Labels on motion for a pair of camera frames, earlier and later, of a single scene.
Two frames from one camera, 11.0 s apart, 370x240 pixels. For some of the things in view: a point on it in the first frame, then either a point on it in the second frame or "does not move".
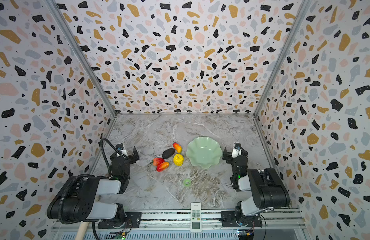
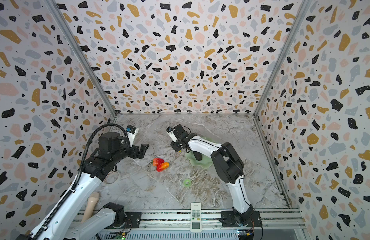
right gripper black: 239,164 → 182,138
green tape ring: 187,180 does not move
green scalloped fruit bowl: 204,152 does not move
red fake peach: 157,161 does not move
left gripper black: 131,160 → 135,154
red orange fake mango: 162,166 does not move
